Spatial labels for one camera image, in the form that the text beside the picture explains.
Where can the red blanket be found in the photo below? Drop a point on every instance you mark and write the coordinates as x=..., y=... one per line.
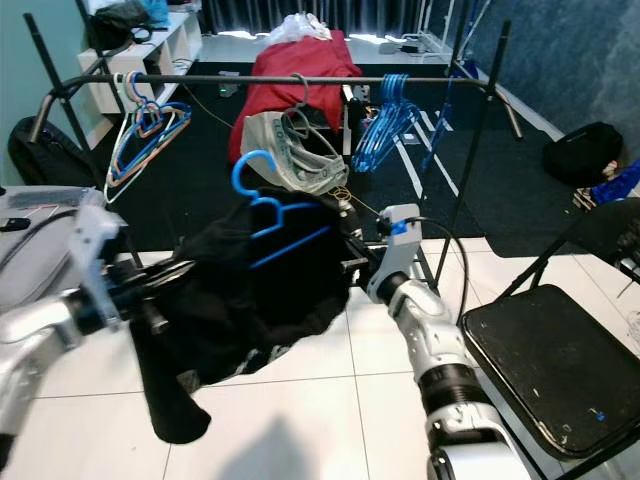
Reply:
x=300, y=60

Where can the light blue hanger bunch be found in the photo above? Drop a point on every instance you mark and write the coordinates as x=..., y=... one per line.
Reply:
x=385, y=125

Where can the white plastic bag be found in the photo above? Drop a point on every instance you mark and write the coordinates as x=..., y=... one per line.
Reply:
x=300, y=28

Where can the blue bag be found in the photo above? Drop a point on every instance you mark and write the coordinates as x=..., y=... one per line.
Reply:
x=155, y=10

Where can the blue fabric item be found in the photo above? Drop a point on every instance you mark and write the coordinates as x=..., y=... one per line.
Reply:
x=620, y=183

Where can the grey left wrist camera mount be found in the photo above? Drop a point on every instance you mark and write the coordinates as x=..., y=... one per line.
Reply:
x=95, y=240

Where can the black backpack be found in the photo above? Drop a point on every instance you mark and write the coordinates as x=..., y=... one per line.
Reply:
x=50, y=155

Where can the black carpet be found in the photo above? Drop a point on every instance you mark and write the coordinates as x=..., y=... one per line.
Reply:
x=510, y=215

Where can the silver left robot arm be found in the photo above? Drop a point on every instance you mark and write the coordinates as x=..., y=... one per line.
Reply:
x=40, y=340

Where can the black metal clothes rack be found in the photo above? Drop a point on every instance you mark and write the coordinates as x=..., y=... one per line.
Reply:
x=240, y=78

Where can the olive grey garment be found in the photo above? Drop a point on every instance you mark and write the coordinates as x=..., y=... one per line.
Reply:
x=265, y=140

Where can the black shoulder bag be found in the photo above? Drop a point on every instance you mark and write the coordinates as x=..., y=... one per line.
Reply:
x=115, y=25

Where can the black garment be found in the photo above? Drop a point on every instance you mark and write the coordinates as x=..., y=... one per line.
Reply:
x=240, y=310

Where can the black remote control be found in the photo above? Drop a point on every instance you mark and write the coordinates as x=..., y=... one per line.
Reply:
x=12, y=224

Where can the dark curtains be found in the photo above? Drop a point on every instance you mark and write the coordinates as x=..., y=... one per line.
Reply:
x=360, y=12

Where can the black folding chair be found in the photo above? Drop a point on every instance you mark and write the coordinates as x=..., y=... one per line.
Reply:
x=550, y=360

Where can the white shelf unit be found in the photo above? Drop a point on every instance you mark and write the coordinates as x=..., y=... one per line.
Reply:
x=160, y=60

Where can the blue plastic hanger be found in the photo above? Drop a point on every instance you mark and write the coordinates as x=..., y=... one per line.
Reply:
x=290, y=247

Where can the black duffel bag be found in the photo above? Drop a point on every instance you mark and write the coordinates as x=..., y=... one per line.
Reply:
x=582, y=152

